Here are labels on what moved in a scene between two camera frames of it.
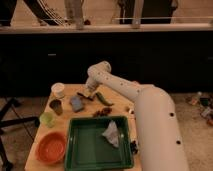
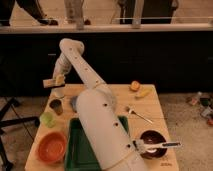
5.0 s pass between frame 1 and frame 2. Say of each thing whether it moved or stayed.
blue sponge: stayed
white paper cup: stayed
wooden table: stayed
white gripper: moved
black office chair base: stayed
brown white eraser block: moved
